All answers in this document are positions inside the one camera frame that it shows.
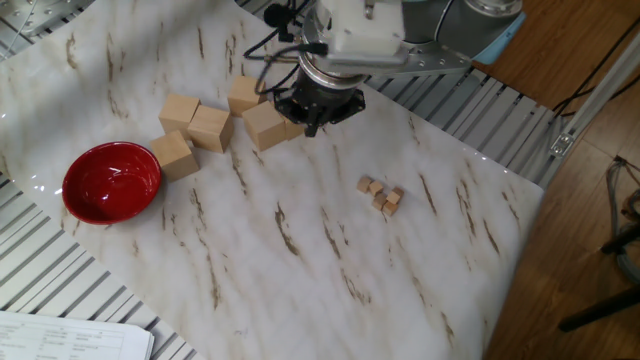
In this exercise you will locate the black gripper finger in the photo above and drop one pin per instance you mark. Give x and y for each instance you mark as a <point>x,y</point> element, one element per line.
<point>292,111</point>
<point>352,106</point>

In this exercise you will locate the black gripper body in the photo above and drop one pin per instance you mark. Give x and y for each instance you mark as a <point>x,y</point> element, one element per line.
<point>322,100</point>

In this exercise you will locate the white printed paper stack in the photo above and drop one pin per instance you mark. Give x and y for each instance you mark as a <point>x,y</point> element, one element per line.
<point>60,340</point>

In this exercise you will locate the large wooden cube block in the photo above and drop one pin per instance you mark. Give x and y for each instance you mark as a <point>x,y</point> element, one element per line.
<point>177,114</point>
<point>245,95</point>
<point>262,127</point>
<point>210,130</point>
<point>294,131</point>
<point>175,157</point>

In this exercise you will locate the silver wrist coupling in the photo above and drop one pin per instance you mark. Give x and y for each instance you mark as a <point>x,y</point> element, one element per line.
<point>325,75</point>

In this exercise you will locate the glossy marble pattern mat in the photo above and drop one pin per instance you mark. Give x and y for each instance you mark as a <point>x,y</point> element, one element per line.
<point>300,275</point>

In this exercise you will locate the red glossy bowl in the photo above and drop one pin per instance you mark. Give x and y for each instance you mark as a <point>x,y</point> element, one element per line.
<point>110,185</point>

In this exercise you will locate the black stand legs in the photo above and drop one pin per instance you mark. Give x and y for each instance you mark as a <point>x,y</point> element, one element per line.
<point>600,310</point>

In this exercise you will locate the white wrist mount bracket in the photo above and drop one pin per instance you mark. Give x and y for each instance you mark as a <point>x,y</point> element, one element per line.
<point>365,30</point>

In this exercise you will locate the aluminium frame post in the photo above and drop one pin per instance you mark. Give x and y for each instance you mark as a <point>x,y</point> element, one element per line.
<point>590,100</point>

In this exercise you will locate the silver perforated mount plate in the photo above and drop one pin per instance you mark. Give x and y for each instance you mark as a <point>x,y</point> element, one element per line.
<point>30,15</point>

